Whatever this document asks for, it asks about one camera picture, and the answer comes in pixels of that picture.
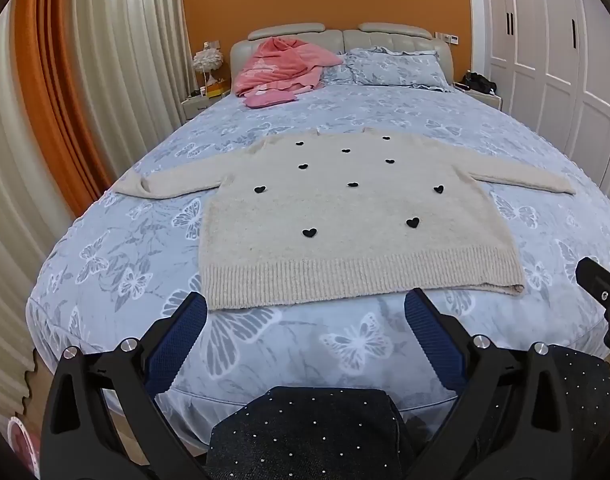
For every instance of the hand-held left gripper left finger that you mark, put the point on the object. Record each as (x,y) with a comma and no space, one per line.
(177,345)

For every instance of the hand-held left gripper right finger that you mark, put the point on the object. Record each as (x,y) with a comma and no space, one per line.
(435,345)

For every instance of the beige sweater with black hearts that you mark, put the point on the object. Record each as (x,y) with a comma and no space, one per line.
(355,220)

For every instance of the bed with butterfly print sheet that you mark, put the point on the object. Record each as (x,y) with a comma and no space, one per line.
(335,340)

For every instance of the person's dark studded pants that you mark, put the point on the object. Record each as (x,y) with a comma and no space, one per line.
(310,435)

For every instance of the pink round mat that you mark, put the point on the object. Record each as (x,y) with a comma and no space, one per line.
(22,442)

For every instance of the cream curtain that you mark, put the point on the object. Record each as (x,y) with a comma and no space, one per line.
(135,60)
(20,235)

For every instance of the white nightstand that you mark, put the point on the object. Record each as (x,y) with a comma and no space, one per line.
(487,100)
(197,107)

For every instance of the black bag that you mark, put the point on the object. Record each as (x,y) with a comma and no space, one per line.
(479,82)

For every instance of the white wardrobe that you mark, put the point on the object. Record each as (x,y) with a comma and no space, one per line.
(550,50)

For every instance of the yellow box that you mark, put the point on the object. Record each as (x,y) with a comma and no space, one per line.
(219,91)

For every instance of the pink folded garment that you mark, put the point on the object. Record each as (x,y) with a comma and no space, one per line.
(270,97)

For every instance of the butterfly print pillow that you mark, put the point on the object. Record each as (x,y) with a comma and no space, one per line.
(400,67)

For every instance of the white feather table lamp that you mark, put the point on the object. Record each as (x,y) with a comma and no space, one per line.
(208,60)

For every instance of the orange curtain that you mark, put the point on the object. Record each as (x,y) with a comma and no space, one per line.
(50,85)

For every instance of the pink blanket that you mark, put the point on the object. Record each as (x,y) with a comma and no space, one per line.
(280,62)

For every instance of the wall switch panel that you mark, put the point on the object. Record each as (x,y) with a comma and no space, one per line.
(447,37)

